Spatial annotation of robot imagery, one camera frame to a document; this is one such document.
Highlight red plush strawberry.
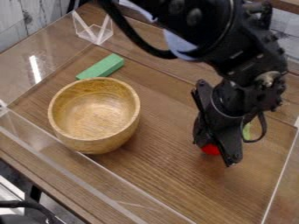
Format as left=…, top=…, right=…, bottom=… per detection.
left=200, top=122, right=253, bottom=156

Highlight wooden bowl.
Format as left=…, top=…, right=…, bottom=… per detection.
left=47, top=78, right=141, bottom=154

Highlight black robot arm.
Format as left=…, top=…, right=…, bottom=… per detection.
left=97, top=0, right=286, bottom=166

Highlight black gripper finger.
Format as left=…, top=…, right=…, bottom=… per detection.
left=192, top=114, right=212, bottom=147
left=216, top=130, right=242, bottom=167

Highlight green rectangular block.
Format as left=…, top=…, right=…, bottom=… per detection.
left=76, top=53, right=124, bottom=81

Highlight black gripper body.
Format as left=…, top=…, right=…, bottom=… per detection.
left=190, top=80, right=266, bottom=149

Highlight clear acrylic corner bracket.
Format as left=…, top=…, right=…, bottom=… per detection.
left=70, top=10, right=113, bottom=46

